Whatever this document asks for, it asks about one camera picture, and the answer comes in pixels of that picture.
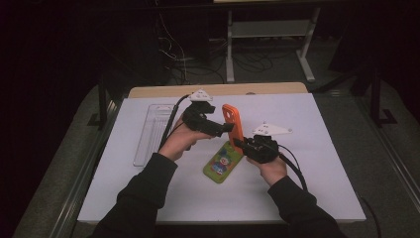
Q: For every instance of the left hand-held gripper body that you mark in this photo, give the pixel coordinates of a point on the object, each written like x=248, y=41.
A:
x=198, y=122

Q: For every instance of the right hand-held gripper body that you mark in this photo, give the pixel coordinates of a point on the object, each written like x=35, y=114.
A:
x=262, y=148

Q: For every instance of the orange phone case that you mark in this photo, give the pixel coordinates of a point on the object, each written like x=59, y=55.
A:
x=235, y=119

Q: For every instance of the green clown print phone case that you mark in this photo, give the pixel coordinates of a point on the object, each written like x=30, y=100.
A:
x=221, y=165

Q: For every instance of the clear plastic tray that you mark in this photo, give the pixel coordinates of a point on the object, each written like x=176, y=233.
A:
x=150, y=132

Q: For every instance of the person's right hand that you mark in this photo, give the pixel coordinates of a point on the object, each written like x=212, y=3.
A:
x=272, y=172

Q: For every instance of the person's left hand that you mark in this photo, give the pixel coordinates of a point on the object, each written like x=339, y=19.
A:
x=180, y=140

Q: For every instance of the light wooden table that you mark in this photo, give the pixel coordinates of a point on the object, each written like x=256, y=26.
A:
x=247, y=88

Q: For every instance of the black metal stand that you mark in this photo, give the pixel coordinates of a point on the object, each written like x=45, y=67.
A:
x=376, y=99
x=103, y=105

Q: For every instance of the white metal table frame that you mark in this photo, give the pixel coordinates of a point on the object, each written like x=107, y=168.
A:
x=269, y=29

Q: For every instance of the grey metal rail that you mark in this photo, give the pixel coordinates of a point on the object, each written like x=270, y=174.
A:
x=85, y=178
x=393, y=162

